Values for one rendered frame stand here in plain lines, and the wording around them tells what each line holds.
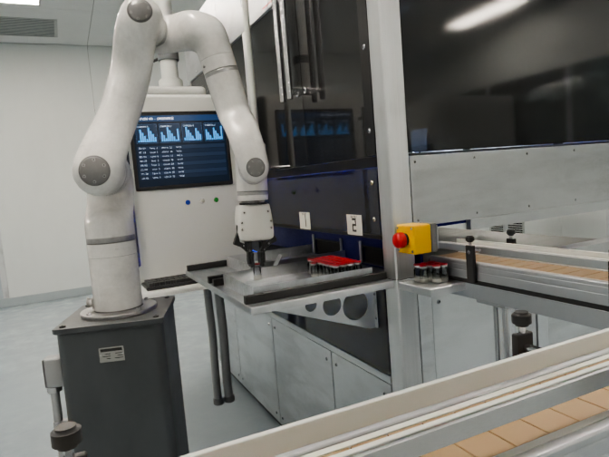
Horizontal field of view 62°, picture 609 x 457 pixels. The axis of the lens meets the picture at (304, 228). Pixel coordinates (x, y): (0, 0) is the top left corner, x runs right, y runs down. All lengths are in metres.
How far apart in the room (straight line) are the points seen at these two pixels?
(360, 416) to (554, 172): 1.38
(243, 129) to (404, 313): 0.63
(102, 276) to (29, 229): 5.32
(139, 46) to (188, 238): 1.01
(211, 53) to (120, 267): 0.59
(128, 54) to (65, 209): 5.36
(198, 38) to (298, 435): 1.12
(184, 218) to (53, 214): 4.59
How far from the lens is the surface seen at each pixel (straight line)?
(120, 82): 1.38
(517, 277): 1.20
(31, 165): 6.68
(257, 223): 1.37
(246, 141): 1.28
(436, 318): 1.47
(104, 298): 1.38
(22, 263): 6.71
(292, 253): 1.93
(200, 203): 2.17
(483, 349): 1.61
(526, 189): 1.66
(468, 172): 1.50
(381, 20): 1.39
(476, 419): 0.45
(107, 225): 1.35
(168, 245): 2.15
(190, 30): 1.41
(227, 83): 1.37
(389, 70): 1.37
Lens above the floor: 1.16
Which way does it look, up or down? 5 degrees down
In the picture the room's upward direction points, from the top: 5 degrees counter-clockwise
